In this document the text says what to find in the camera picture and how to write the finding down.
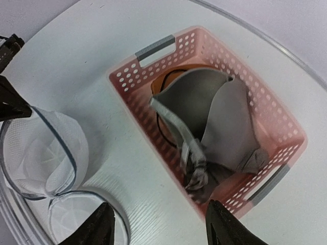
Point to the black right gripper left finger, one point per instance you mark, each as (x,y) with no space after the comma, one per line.
(98,229)

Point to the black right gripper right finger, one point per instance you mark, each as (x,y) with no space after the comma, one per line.
(223,228)

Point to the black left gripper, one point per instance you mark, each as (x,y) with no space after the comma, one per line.
(12,104)

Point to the white mesh laundry bag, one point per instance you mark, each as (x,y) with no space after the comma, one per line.
(44,159)

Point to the orange black bra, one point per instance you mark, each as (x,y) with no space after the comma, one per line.
(162,82)

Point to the grey bra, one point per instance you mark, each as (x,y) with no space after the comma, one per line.
(207,112)

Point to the pink perforated plastic basket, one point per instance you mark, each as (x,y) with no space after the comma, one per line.
(276,129)

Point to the aluminium rail at table back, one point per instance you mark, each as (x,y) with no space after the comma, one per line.
(272,42)

